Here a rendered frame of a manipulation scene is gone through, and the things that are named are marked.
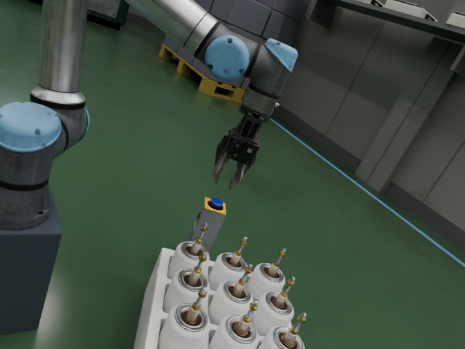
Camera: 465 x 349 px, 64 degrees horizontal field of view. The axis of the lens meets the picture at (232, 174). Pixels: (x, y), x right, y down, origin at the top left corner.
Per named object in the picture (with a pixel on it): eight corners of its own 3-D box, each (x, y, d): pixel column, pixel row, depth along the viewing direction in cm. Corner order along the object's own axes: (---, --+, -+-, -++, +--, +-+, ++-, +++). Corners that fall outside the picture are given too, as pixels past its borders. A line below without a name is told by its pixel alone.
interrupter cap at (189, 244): (176, 242, 103) (177, 240, 102) (200, 242, 107) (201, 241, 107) (186, 261, 97) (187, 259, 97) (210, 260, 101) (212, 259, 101)
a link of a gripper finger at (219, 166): (203, 185, 89) (221, 154, 85) (205, 175, 94) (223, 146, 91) (214, 191, 89) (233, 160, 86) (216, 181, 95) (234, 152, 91)
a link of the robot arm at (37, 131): (-29, 171, 72) (-21, 106, 67) (12, 148, 84) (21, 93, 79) (32, 192, 73) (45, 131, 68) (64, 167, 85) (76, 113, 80)
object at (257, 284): (250, 302, 120) (273, 260, 113) (267, 327, 113) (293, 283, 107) (227, 307, 114) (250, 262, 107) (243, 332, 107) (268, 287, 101)
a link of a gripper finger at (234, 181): (228, 197, 90) (236, 162, 86) (228, 186, 95) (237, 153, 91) (240, 199, 90) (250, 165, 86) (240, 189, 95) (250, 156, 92)
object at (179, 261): (153, 287, 109) (172, 239, 103) (182, 285, 115) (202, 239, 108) (163, 313, 102) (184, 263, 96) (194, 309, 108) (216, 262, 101)
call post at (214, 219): (171, 284, 124) (204, 208, 112) (174, 270, 130) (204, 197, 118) (192, 289, 125) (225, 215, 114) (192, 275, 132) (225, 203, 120)
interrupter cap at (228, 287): (254, 305, 92) (255, 302, 92) (227, 303, 89) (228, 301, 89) (244, 282, 99) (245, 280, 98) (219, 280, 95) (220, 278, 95)
